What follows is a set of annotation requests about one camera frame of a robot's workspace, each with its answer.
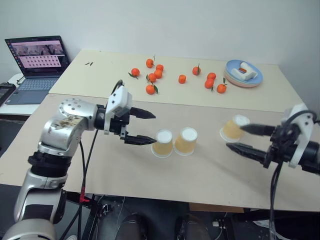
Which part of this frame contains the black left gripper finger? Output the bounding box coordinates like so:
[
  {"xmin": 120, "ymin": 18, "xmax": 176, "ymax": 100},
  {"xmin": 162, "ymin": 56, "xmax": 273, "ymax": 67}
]
[
  {"xmin": 124, "ymin": 135, "xmax": 158, "ymax": 147},
  {"xmin": 129, "ymin": 107, "xmax": 157, "ymax": 120}
]

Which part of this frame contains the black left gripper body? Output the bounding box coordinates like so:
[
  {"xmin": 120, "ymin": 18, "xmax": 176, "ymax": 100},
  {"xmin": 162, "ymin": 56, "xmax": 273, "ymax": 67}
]
[{"xmin": 109, "ymin": 111, "xmax": 132, "ymax": 145}]

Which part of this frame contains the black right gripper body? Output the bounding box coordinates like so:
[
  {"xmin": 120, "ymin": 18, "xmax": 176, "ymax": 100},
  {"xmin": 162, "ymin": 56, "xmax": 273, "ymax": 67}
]
[{"xmin": 263, "ymin": 123, "xmax": 301, "ymax": 169}]

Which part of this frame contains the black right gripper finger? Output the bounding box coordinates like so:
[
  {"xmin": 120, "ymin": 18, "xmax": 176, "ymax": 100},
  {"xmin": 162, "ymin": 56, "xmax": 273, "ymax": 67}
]
[
  {"xmin": 225, "ymin": 142, "xmax": 270, "ymax": 164},
  {"xmin": 240, "ymin": 123, "xmax": 276, "ymax": 137}
]

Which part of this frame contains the stack of pastel plates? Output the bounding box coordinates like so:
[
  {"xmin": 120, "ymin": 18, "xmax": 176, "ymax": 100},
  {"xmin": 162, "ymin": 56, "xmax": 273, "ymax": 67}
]
[{"xmin": 223, "ymin": 59, "xmax": 264, "ymax": 89}]

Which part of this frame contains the yellow paper cup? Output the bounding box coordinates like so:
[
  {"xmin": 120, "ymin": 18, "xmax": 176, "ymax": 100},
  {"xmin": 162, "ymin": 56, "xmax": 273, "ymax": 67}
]
[
  {"xmin": 173, "ymin": 127, "xmax": 199, "ymax": 157},
  {"xmin": 219, "ymin": 114, "xmax": 251, "ymax": 144},
  {"xmin": 151, "ymin": 129, "xmax": 174, "ymax": 159}
]

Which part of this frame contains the white and orange plastic object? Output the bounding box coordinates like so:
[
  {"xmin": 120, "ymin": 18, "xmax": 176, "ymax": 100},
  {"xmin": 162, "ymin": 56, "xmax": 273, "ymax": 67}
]
[{"xmin": 230, "ymin": 61, "xmax": 259, "ymax": 82}]

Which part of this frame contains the dark rounded shape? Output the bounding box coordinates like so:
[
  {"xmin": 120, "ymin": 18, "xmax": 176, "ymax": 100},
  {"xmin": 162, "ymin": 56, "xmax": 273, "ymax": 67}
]
[
  {"xmin": 115, "ymin": 211, "xmax": 152, "ymax": 240},
  {"xmin": 178, "ymin": 214, "xmax": 210, "ymax": 240}
]

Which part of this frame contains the dark grey open laptop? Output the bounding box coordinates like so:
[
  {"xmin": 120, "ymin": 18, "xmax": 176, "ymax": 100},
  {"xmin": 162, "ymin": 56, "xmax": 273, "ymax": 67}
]
[{"xmin": 4, "ymin": 35, "xmax": 70, "ymax": 106}]

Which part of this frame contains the black electronic device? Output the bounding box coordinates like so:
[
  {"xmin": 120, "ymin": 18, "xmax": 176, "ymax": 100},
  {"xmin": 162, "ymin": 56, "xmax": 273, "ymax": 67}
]
[{"xmin": 0, "ymin": 82, "xmax": 17, "ymax": 107}]

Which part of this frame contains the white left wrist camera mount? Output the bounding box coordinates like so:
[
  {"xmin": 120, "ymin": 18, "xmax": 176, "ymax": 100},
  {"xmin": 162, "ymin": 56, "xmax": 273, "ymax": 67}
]
[{"xmin": 103, "ymin": 85, "xmax": 133, "ymax": 136}]

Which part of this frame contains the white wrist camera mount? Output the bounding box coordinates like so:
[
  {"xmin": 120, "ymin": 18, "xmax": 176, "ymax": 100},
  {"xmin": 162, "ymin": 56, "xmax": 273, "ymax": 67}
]
[
  {"xmin": 103, "ymin": 85, "xmax": 133, "ymax": 136},
  {"xmin": 280, "ymin": 103, "xmax": 314, "ymax": 169}
]

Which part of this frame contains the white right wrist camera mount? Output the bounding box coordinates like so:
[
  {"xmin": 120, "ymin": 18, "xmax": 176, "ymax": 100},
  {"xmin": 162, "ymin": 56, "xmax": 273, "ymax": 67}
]
[{"xmin": 280, "ymin": 103, "xmax": 314, "ymax": 169}]

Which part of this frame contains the black left wrist cable loop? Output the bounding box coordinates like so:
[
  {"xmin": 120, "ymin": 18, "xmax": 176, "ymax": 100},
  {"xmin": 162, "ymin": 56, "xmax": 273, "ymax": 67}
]
[{"xmin": 111, "ymin": 79, "xmax": 125, "ymax": 97}]

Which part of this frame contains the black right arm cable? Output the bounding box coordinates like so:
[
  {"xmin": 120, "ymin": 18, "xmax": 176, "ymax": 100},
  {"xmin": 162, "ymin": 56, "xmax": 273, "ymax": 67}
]
[{"xmin": 269, "ymin": 109, "xmax": 317, "ymax": 240}]

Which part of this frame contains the black left arm hanging cable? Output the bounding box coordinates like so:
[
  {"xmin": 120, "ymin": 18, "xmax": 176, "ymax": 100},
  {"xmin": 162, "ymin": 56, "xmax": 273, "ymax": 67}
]
[{"xmin": 56, "ymin": 128, "xmax": 100, "ymax": 240}]

